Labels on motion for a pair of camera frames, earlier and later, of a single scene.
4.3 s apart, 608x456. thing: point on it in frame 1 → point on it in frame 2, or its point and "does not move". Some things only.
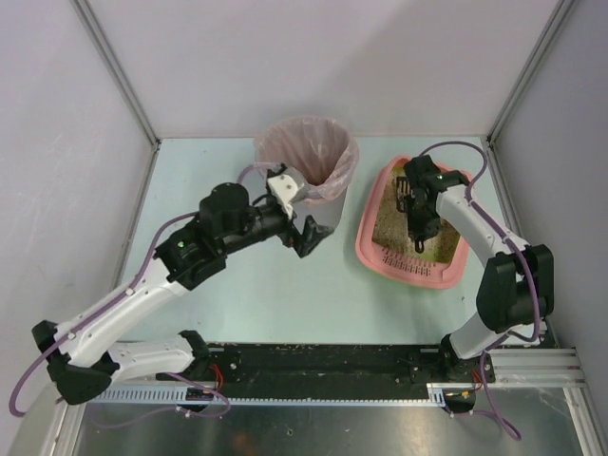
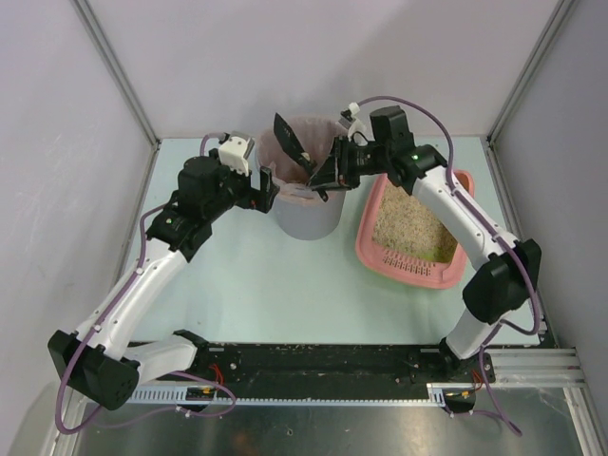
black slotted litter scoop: x=402 y=188 → x=293 y=146
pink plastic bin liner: x=322 y=150 does not move
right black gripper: x=425 y=226 → x=337 y=164
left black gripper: x=293 y=235 → x=265 y=190
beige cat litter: x=391 y=228 does not move
